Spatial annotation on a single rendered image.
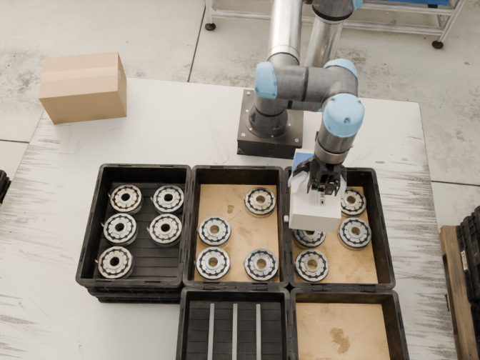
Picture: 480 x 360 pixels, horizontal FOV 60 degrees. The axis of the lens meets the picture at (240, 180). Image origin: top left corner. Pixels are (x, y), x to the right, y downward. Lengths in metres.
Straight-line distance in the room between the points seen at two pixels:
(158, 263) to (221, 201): 0.29
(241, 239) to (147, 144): 0.61
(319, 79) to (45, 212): 1.14
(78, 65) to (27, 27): 1.78
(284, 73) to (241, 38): 2.30
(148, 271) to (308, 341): 0.52
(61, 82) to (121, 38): 1.52
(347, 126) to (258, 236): 0.63
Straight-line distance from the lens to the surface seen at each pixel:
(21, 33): 3.57
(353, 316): 1.31
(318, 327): 1.28
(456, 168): 2.78
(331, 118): 0.82
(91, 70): 1.81
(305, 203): 1.07
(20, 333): 1.55
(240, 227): 1.36
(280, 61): 0.91
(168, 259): 1.33
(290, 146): 1.58
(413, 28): 3.29
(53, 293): 1.54
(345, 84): 0.89
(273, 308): 1.28
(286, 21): 1.02
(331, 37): 1.30
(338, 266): 1.35
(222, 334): 1.26
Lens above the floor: 2.07
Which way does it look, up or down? 59 degrees down
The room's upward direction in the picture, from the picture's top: 1 degrees clockwise
